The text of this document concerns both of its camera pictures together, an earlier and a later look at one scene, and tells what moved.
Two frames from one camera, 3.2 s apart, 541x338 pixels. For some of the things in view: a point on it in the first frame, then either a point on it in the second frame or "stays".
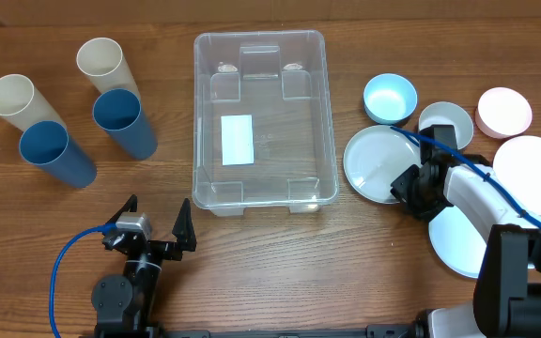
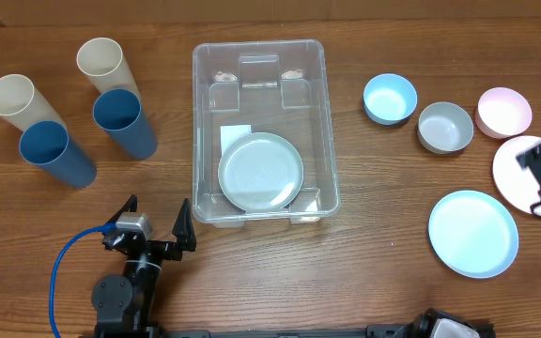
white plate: (536, 173) stays
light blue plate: (457, 242) stays
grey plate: (373, 158) -> (260, 172)
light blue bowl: (389, 99) stays
